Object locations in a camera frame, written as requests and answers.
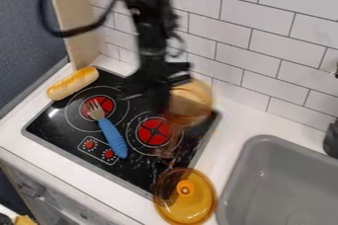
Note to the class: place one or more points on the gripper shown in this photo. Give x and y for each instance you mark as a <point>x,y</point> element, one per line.
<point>158,77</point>

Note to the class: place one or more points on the yellow transparent pot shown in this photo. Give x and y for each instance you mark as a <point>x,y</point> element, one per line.
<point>189,100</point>

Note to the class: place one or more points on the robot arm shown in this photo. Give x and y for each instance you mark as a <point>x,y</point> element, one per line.
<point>149,12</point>

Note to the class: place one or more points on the toy bread loaf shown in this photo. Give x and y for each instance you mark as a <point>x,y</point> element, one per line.
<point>72,83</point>

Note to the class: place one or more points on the toy stove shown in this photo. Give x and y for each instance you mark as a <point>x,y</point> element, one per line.
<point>66,127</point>

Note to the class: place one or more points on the wooden board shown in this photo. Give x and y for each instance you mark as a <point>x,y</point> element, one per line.
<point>74,12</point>

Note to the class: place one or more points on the yellow transparent lid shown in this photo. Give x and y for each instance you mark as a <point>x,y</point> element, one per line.
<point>189,202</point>

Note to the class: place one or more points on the toy sink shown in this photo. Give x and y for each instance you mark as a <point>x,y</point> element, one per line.
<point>281,186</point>

